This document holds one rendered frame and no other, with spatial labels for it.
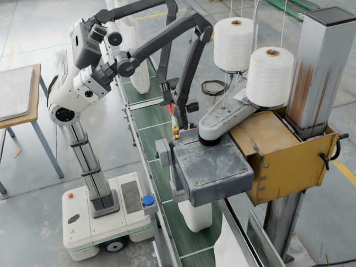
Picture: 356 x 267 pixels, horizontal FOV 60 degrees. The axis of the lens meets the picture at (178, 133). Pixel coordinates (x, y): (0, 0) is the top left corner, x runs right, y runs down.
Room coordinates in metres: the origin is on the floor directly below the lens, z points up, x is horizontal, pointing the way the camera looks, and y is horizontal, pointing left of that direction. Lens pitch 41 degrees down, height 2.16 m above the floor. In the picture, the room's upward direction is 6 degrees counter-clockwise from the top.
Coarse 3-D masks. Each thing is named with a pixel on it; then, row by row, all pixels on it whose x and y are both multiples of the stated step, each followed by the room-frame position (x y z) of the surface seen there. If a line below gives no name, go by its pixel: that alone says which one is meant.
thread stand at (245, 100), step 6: (252, 42) 0.98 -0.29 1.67; (252, 48) 0.98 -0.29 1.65; (228, 72) 1.06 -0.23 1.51; (234, 72) 1.06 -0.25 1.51; (240, 72) 1.05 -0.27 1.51; (246, 78) 1.01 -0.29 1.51; (246, 84) 0.98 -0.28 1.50; (246, 96) 1.00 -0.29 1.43; (246, 102) 0.97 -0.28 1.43; (252, 102) 0.85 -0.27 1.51; (258, 108) 0.81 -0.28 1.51; (264, 108) 0.81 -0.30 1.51; (270, 108) 0.81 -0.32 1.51; (276, 108) 0.80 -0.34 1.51
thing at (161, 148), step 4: (156, 140) 0.91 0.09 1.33; (160, 140) 0.90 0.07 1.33; (164, 140) 0.90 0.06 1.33; (156, 144) 0.88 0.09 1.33; (160, 144) 0.88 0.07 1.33; (164, 144) 0.88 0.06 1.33; (156, 148) 0.90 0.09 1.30; (160, 148) 0.86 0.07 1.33; (164, 148) 0.86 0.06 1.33; (168, 148) 0.85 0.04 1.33; (160, 152) 0.84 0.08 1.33; (164, 152) 0.84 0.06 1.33; (168, 152) 0.84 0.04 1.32; (160, 156) 0.84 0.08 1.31; (164, 156) 0.84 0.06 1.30; (168, 156) 0.84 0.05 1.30; (160, 160) 0.85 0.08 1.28; (164, 160) 0.84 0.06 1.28; (168, 160) 0.84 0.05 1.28; (164, 164) 0.84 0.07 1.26; (168, 164) 0.84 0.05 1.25; (172, 164) 0.85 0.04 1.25
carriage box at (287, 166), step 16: (272, 112) 1.00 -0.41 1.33; (256, 128) 0.91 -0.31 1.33; (272, 128) 0.90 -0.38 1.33; (288, 128) 0.90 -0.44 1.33; (256, 144) 0.82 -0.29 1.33; (272, 144) 0.81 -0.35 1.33; (288, 144) 0.80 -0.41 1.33; (304, 144) 0.80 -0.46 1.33; (320, 144) 0.82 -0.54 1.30; (256, 160) 0.78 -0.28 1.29; (272, 160) 0.77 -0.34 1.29; (288, 160) 0.79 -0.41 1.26; (304, 160) 0.80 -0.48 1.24; (320, 160) 0.82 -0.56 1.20; (256, 176) 0.77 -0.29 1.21; (272, 176) 0.77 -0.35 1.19; (288, 176) 0.79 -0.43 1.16; (304, 176) 0.81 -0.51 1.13; (320, 176) 0.82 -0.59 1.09; (256, 192) 0.75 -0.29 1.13; (272, 192) 0.78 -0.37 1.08; (288, 192) 0.79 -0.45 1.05
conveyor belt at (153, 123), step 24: (144, 120) 2.24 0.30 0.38; (168, 120) 2.20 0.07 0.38; (144, 144) 1.92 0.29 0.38; (168, 168) 1.61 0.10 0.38; (168, 192) 1.38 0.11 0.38; (168, 216) 1.18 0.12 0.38; (216, 216) 1.15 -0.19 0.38; (192, 240) 0.99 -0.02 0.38; (216, 240) 0.98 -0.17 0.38; (192, 264) 0.84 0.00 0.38
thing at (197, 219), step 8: (176, 120) 1.38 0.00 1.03; (184, 208) 1.08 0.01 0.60; (192, 208) 1.02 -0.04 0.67; (200, 208) 1.03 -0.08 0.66; (208, 208) 1.03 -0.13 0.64; (184, 216) 1.09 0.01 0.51; (192, 216) 1.02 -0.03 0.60; (200, 216) 1.03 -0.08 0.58; (208, 216) 1.04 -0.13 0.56; (192, 224) 1.02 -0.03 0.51; (200, 224) 1.02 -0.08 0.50; (208, 224) 1.04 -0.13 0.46
